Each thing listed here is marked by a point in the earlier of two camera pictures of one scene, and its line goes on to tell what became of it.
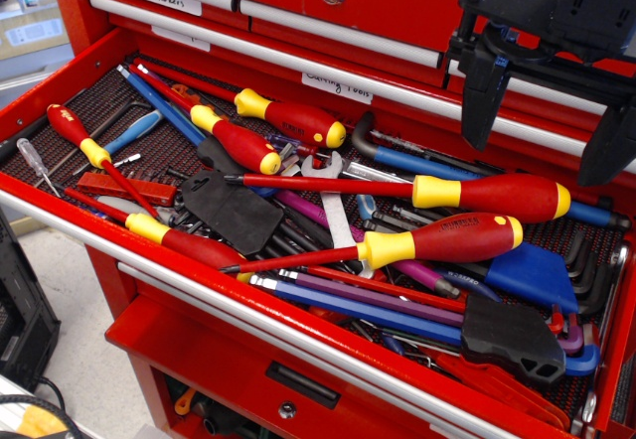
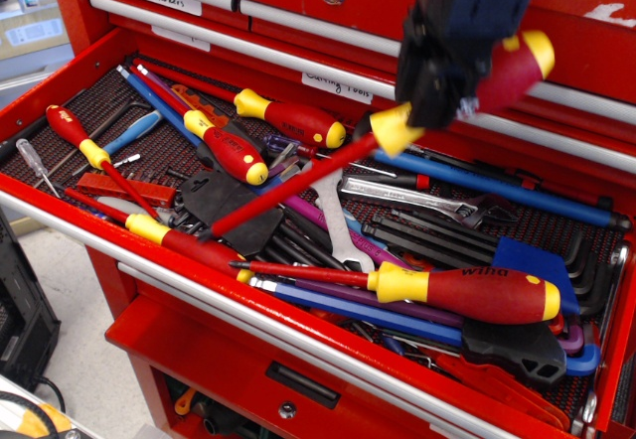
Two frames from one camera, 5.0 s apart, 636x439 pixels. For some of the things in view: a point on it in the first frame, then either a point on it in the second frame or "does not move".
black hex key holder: x=506 y=335 does not move
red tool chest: x=293 y=237 does not move
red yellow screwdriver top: x=294 y=122 does not move
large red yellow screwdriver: x=489 y=197 -> x=494 y=79
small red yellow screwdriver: x=94 y=154 does not move
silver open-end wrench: x=334 y=206 -> x=346 y=245
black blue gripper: x=576 y=34 -> x=461 y=12
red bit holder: x=107 y=187 does not move
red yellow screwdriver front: x=169 y=235 does not move
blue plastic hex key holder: x=535 y=273 does not move
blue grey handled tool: x=143 y=125 does not move
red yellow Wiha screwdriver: x=393 y=248 -> x=474 y=294
